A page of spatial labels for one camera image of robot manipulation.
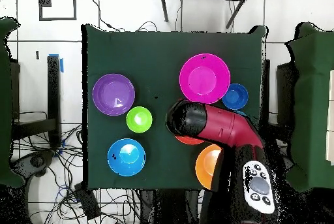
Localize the green cloth side table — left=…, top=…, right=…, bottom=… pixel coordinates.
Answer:
left=0, top=16, right=25, bottom=188
left=284, top=22, right=334, bottom=193

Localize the thin black cable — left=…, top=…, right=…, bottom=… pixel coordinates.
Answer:
left=88, top=0, right=125, bottom=32

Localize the black pedestal foot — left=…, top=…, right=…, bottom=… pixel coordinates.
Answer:
left=11, top=150, right=56, bottom=178

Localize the black power box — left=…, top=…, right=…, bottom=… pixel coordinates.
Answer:
left=74, top=182, right=102, bottom=221

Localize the dark green table cloth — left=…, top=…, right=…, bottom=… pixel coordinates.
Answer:
left=81, top=24, right=267, bottom=191

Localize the tangle of cables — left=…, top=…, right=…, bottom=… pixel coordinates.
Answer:
left=11, top=123, right=142, bottom=224

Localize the black table frame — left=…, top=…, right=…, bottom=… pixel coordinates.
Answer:
left=11, top=55, right=62, bottom=148

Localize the grey square frame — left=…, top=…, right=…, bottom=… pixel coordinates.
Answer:
left=38, top=0, right=78, bottom=22

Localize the red plastic bowl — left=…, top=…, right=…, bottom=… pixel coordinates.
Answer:
left=174, top=135, right=206, bottom=146

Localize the small dark blue bowl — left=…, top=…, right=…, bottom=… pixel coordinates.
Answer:
left=221, top=83, right=249, bottom=110

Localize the pink plastic bowl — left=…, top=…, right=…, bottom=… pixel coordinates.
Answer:
left=179, top=53, right=232, bottom=105

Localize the blue tape strip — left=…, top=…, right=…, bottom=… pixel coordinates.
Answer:
left=48, top=54, right=65, bottom=73

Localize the bright blue plastic bowl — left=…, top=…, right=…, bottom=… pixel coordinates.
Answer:
left=107, top=138, right=146, bottom=177

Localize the orange plastic bowl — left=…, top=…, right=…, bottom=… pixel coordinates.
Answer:
left=194, top=144, right=223, bottom=191

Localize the purple plastic bowl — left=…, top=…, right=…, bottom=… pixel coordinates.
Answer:
left=92, top=73, right=136, bottom=117

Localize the white box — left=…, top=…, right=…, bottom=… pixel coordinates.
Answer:
left=325, top=69, right=334, bottom=166

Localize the small green ribbed bowl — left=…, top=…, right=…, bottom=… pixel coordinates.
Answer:
left=125, top=106, right=153, bottom=134

